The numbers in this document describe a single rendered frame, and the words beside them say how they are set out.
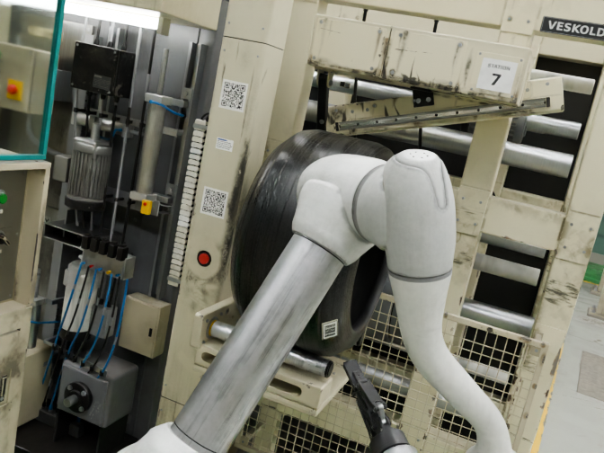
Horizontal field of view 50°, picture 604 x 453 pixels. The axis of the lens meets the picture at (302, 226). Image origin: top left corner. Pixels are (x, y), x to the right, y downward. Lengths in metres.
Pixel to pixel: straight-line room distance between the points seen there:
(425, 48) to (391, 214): 0.95
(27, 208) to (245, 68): 0.65
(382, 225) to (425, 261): 0.08
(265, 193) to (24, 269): 0.65
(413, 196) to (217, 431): 0.47
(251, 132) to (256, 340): 0.80
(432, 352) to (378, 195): 0.27
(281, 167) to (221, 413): 0.68
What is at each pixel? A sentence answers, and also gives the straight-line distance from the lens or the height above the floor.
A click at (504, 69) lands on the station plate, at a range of 1.81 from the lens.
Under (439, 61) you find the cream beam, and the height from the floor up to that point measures 1.71.
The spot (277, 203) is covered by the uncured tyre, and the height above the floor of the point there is 1.30.
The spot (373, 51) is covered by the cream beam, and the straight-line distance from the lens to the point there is 1.88.
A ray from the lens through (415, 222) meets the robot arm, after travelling 0.94.
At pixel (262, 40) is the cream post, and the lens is 1.71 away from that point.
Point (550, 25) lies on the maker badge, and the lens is 2.14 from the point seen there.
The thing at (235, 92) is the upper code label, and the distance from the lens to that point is 1.73.
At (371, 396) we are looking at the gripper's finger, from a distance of 1.34.
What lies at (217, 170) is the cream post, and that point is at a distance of 1.75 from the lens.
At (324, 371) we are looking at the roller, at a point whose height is 0.90.
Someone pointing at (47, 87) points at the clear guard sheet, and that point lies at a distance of 1.67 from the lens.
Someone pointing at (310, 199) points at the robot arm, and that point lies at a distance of 1.07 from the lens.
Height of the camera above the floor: 1.54
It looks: 11 degrees down
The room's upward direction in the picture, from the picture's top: 12 degrees clockwise
